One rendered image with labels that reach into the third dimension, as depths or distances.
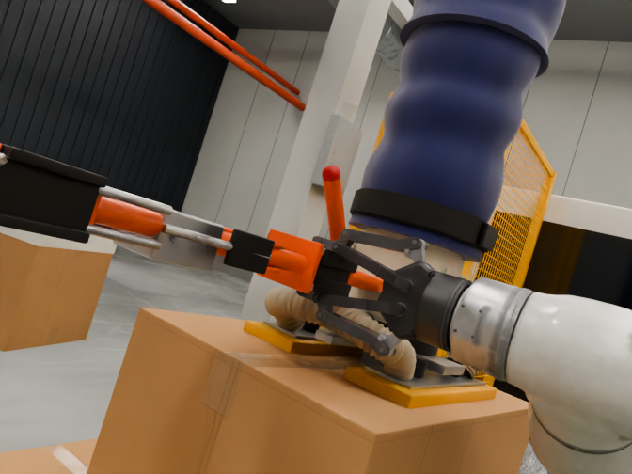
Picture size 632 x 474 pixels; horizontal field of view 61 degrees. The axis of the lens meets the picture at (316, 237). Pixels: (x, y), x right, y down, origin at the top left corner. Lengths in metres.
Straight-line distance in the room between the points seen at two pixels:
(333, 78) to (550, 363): 1.99
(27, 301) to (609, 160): 9.55
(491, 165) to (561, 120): 9.93
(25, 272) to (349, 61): 1.46
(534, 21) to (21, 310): 1.64
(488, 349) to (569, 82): 10.57
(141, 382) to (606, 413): 0.55
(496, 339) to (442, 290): 0.07
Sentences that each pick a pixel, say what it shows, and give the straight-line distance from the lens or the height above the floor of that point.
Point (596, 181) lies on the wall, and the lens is 10.34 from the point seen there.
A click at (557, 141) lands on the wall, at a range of 10.64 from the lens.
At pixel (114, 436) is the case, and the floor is 0.90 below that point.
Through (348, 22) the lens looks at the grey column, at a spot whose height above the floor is 2.18.
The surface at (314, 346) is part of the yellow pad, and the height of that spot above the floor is 1.08.
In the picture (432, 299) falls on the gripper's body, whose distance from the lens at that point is 0.54.
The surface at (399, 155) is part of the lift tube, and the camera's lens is 0.81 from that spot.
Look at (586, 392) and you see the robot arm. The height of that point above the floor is 1.18.
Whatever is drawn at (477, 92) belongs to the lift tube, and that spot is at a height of 1.50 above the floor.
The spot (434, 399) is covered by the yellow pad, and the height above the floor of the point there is 1.08.
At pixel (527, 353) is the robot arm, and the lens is 0.51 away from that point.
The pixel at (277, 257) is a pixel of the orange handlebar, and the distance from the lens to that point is 0.57.
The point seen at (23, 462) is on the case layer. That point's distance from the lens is 1.52.
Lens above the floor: 1.22
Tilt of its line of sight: 1 degrees up
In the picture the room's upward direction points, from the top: 17 degrees clockwise
